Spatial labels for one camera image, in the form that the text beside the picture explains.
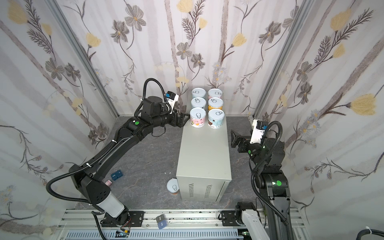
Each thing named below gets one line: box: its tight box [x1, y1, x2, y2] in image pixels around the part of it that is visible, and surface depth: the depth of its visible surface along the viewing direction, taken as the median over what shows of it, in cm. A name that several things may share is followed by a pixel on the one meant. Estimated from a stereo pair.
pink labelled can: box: [207, 88, 223, 100], surface depth 78 cm
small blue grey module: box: [155, 214, 167, 230], surface depth 73 cm
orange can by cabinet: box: [166, 178, 180, 195], surface depth 81 cm
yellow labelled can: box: [208, 97, 224, 111], surface depth 73 cm
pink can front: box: [189, 107, 207, 128], surface depth 68 cm
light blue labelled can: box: [191, 87, 207, 98], surface depth 78 cm
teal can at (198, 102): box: [191, 97, 207, 108], surface depth 73 cm
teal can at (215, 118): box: [207, 108, 225, 130], surface depth 68 cm
